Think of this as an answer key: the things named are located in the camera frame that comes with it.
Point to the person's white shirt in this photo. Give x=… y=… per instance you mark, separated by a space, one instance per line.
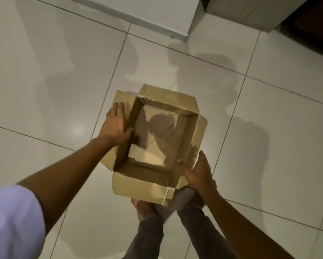
x=13 y=221

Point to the person's left forearm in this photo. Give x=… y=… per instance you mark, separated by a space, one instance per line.
x=67 y=178

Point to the person's right forearm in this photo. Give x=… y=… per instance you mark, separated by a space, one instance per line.
x=245 y=229

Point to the person's left hand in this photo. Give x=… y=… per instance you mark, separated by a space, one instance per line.
x=114 y=124

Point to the steel bin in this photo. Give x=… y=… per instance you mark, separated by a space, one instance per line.
x=245 y=10

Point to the dark maroon refrigerator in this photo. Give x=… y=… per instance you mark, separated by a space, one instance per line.
x=312 y=24

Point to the printed cardboard box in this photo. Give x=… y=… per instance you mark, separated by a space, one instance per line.
x=139 y=183

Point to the person's left foot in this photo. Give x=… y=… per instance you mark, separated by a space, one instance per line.
x=143 y=209

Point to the person's right hand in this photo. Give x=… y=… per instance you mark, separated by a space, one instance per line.
x=202 y=175

